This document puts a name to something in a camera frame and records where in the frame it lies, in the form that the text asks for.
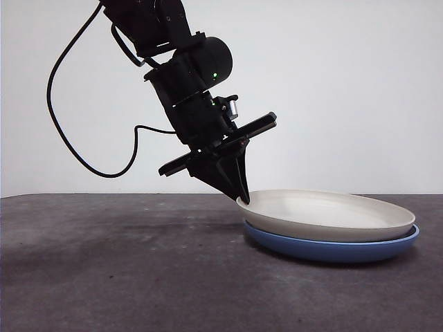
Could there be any blue round plate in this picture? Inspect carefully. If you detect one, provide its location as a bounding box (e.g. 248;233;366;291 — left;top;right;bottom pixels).
243;221;421;263

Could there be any long black left arm cable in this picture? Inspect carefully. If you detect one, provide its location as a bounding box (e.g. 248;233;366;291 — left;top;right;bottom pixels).
46;1;177;179

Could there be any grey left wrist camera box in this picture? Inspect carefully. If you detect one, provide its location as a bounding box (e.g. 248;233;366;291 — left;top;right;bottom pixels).
211;94;239;122

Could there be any short black left arm cable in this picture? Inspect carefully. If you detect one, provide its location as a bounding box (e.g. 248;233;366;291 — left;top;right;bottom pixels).
111;24;153;68

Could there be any white round plate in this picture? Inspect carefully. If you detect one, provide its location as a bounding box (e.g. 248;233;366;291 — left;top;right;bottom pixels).
236;188;416;242

